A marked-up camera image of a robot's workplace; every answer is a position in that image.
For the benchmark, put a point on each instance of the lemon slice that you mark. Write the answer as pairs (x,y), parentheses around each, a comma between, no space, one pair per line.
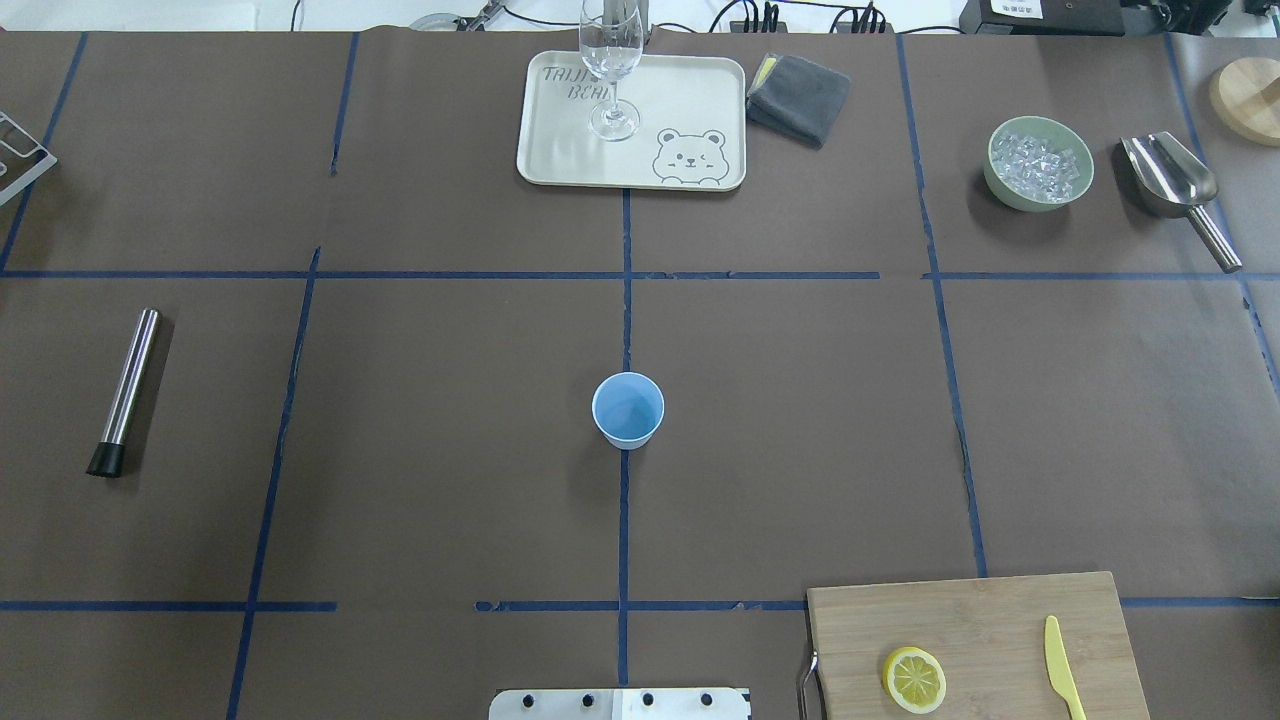
(914,679)

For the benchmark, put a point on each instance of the steel muddler black tip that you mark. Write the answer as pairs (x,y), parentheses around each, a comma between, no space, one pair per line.
(107,460)

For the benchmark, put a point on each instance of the blue paper cup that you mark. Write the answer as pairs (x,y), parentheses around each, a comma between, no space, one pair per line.
(628,408)

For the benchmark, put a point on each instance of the cream bear tray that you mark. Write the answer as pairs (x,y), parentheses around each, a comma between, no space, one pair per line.
(691,134)

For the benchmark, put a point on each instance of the grey folded cloth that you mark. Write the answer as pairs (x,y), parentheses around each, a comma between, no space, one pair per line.
(797,97)

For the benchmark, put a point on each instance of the clear wine glass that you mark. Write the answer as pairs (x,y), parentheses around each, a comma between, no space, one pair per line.
(611,44)

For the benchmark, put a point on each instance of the green bowl of ice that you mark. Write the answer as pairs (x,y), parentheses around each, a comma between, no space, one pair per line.
(1037,164)

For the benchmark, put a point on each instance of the bamboo cutting board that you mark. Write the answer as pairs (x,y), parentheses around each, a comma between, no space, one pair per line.
(987,634)

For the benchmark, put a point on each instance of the yellow plastic knife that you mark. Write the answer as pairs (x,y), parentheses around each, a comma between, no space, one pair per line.
(1058,668)

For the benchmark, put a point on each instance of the steel ice scoop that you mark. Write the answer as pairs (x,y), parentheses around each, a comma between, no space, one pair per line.
(1174,183)

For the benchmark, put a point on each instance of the wooden mug tree stand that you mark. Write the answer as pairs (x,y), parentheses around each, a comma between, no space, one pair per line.
(1245,95)

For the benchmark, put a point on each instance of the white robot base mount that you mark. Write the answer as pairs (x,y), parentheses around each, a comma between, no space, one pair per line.
(622,703)

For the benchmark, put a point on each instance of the white wire dish rack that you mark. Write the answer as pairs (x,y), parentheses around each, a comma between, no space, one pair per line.
(23,159)

